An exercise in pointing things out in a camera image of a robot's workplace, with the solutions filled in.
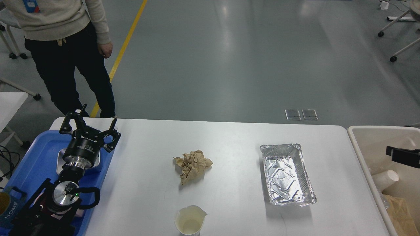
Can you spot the right floor outlet plate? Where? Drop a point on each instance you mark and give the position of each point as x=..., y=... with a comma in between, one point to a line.
x=310, y=114

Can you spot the white paper cup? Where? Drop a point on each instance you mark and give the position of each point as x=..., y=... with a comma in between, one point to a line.
x=385, y=179

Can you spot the left floor outlet plate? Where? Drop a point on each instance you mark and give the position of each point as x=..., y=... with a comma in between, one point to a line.
x=293, y=114

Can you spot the square steel tray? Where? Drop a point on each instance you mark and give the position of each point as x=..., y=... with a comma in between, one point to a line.
x=97, y=167

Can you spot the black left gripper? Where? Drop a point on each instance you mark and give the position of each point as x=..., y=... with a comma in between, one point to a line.
x=85, y=146

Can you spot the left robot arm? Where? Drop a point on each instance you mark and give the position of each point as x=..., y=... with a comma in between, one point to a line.
x=62, y=174

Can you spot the person's hand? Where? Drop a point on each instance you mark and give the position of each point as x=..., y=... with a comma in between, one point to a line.
x=106, y=50

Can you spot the beige waste bin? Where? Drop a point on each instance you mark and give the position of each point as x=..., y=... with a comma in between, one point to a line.
x=389, y=158

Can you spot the brown paper bag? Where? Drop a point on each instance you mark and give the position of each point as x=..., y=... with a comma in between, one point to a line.
x=400, y=216

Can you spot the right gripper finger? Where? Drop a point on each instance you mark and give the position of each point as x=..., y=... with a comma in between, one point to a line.
x=406, y=157

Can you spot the grey office chair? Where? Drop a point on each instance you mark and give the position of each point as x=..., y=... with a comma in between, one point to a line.
x=8, y=22

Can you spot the white side table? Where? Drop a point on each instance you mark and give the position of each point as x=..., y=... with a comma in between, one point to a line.
x=10, y=103

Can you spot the crumpled brown paper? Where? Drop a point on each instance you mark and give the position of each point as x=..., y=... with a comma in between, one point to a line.
x=192, y=165

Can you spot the person in dark trousers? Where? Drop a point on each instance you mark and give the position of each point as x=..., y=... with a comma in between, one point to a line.
x=62, y=35

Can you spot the floor outlet plate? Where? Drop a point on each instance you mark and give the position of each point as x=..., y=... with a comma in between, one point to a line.
x=310, y=114
x=293, y=114

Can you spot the aluminium foil container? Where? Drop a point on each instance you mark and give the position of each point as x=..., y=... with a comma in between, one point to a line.
x=287, y=180

